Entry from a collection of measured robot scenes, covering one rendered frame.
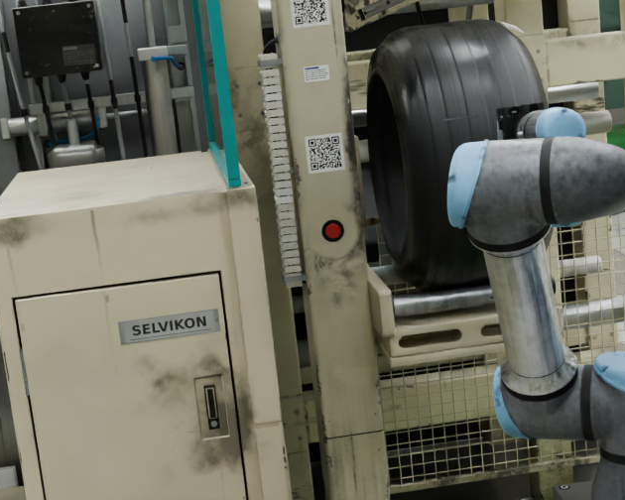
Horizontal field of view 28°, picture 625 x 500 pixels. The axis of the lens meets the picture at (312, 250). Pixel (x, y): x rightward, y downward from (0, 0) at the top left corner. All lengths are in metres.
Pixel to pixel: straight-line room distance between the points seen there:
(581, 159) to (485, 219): 0.15
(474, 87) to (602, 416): 0.77
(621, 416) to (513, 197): 0.43
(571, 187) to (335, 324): 1.04
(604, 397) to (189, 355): 0.62
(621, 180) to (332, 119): 0.96
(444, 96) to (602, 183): 0.79
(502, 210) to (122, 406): 0.65
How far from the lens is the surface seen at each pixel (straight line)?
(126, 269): 1.85
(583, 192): 1.63
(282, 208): 2.52
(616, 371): 1.89
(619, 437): 1.92
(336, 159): 2.51
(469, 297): 2.54
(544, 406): 1.90
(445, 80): 2.41
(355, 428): 2.65
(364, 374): 2.61
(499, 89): 2.41
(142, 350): 1.88
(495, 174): 1.64
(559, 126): 2.03
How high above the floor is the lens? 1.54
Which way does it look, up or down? 12 degrees down
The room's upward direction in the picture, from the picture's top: 6 degrees counter-clockwise
